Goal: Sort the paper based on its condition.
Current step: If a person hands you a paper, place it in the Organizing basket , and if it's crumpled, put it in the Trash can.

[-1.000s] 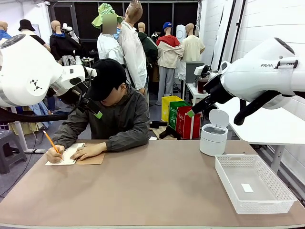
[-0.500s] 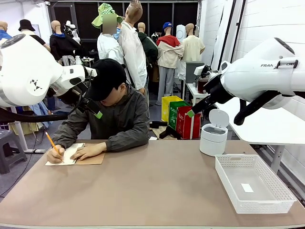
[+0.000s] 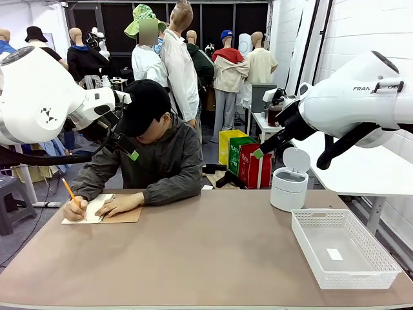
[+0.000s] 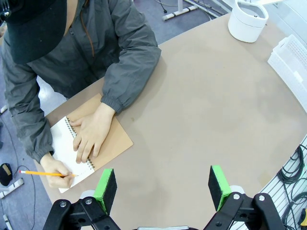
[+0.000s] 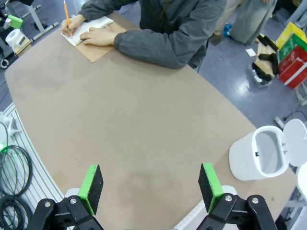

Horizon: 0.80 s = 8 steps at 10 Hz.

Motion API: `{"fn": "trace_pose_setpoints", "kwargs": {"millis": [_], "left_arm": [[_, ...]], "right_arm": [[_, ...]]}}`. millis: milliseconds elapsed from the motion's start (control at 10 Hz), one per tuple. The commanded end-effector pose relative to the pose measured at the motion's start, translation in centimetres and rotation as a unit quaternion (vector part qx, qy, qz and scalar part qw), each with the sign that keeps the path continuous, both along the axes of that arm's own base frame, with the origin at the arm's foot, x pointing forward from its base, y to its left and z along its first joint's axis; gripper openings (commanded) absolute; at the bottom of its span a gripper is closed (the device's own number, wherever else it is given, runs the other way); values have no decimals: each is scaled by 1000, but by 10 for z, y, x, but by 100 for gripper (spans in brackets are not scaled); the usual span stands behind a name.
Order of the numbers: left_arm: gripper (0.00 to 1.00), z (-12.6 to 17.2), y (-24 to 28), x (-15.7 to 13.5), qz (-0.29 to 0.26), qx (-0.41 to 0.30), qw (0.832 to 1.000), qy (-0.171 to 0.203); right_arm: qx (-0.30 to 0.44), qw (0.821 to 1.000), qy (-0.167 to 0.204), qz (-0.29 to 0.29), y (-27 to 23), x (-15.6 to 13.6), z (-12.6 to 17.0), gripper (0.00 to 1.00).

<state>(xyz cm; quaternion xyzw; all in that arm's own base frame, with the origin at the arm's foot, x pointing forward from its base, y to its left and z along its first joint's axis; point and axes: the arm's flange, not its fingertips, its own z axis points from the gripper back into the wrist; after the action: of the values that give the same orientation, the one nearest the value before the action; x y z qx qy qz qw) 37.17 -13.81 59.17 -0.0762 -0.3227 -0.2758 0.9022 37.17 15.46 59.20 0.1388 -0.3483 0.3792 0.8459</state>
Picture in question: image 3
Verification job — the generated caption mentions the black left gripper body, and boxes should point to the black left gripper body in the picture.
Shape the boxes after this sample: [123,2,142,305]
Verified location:
[82,111,122,145]

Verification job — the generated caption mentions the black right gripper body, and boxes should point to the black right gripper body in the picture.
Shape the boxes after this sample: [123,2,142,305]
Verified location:
[276,100,319,141]

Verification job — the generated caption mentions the yellow pencil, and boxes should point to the yellow pencil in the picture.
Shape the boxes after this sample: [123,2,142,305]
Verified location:
[61,178,87,221]

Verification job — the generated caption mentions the spiral notebook with brown cover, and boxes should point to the spiral notebook with brown cover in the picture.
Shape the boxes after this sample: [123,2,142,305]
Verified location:
[61,193,143,225]

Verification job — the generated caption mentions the person's left forearm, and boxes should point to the person's left forearm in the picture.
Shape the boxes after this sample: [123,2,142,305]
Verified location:
[141,176,204,207]

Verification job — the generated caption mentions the person's left hand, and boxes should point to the person's left hand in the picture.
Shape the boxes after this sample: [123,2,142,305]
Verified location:
[95,192,145,218]

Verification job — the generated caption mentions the person's right hand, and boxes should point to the person's right hand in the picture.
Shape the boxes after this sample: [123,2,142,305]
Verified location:
[63,196,90,223]

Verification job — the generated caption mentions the small white table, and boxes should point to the small white table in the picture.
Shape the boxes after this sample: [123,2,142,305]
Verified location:
[251,111,285,145]

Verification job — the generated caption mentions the dark brown jug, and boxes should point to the dark brown jug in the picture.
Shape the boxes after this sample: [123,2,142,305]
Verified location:
[267,103,284,127]

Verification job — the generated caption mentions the red sorting bag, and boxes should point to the red sorting bag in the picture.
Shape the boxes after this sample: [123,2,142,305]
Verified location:
[237,143,274,190]

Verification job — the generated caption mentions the person's head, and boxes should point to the person's head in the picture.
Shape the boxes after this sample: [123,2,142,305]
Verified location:
[137,111,177,145]

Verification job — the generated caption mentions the green sorting bag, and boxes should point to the green sorting bag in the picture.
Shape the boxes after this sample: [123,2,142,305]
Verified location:
[228,136,259,177]

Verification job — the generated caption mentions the grey cabinet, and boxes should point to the grey cabinet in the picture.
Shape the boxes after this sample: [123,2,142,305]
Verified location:
[250,83,278,114]

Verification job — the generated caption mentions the black baseball cap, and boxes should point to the black baseball cap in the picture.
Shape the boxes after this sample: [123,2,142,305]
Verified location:
[117,79,172,138]

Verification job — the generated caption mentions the grey jacket torso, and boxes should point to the grey jacket torso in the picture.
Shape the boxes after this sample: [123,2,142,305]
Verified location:
[70,114,204,194]

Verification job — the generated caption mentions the grey backpack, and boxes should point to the grey backpack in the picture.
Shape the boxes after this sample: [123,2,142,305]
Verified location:
[80,74,103,90]

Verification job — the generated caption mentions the yellow sorting bag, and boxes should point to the yellow sorting bag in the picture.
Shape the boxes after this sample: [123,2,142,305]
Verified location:
[218,129,248,166]

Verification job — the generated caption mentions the cluttered background table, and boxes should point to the cluttered background table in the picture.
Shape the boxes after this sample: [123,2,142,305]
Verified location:
[102,74,129,93]

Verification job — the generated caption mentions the white round lidded bin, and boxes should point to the white round lidded bin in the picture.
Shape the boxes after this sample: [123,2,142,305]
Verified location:
[270,147,311,213]

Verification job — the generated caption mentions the hanging blue and beige clothes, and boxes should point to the hanging blue and beige clothes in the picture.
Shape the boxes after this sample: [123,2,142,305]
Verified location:
[12,137,70,183]

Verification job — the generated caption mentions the black floor stand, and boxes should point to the black floor stand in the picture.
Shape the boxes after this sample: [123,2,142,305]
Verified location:
[203,163,246,190]

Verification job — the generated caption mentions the mannequin in cream shirt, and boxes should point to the mannequin in cream shirt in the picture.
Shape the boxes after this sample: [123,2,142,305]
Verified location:
[247,31,279,85]

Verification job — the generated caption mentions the mannequin in black jacket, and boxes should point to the mannequin in black jacket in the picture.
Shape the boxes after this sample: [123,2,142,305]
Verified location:
[66,27,110,83]

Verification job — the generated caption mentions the brown cardboard piece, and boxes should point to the brown cardboard piece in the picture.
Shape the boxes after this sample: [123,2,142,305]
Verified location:
[202,170,233,190]

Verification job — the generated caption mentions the large white table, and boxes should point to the large white table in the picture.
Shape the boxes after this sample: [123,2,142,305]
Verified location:
[290,129,413,235]

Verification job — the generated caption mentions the mannequin in white coat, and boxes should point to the mannequin in white coat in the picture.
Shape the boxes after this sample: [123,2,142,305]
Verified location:
[131,17,169,88]

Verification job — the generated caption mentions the mannequin in red beige jacket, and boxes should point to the mannequin in red beige jacket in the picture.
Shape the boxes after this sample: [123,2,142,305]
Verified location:
[211,29,250,143]

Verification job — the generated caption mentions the mannequin in black tee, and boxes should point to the mannequin in black tee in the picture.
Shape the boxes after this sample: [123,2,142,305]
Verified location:
[27,38,69,70]

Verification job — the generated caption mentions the white oval panel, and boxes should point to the white oval panel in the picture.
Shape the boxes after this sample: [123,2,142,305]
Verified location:
[238,33,253,59]

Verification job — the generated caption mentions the tall mannequin in white shirt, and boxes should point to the tall mannequin in white shirt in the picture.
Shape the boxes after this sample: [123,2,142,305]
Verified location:
[160,0,201,129]

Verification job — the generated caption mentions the mannequin in dark green hoodie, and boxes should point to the mannequin in dark green hoodie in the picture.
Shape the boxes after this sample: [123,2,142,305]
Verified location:
[186,30,216,98]

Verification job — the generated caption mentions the green checked sun hat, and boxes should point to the green checked sun hat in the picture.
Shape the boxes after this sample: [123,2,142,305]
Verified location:
[124,3,167,39]

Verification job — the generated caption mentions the grey plastic stool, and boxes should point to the grey plastic stool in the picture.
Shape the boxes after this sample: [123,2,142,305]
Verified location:
[0,174,38,236]

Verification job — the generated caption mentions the black bucket hat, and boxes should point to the black bucket hat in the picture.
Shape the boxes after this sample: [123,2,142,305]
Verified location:
[25,26,48,43]

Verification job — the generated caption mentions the white label in basket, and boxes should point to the white label in basket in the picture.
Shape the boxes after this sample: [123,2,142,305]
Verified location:
[325,248,344,262]

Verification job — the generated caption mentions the mannequin in blue shirt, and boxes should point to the mannequin in blue shirt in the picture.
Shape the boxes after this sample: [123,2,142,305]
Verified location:
[0,28,17,56]

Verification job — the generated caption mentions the white perforated plastic basket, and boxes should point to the white perforated plastic basket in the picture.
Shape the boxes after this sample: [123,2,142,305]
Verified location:
[291,209,403,291]

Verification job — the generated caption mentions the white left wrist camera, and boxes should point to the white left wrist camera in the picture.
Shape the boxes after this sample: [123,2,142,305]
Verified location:
[113,90,133,105]

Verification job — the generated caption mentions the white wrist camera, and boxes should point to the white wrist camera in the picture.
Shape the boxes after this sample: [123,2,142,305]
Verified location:
[113,90,133,105]
[262,87,288,104]

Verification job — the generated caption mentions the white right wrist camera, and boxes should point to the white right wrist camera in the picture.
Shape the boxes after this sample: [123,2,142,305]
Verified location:
[262,87,288,104]

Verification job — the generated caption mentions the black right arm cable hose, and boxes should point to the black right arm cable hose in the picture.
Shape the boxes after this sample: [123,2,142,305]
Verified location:
[316,122,383,171]

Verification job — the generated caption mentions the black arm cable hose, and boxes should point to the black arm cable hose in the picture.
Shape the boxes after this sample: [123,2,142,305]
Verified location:
[0,127,112,167]
[316,122,383,171]

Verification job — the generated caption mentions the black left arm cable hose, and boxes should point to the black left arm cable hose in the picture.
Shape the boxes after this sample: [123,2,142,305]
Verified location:
[0,127,112,167]

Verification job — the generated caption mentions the black wall pipe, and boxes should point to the black wall pipe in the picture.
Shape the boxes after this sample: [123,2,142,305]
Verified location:
[314,0,334,88]
[304,0,322,96]

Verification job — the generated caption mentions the white desk leg frame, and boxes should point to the white desk leg frame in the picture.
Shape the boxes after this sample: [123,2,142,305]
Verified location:
[14,145,62,208]

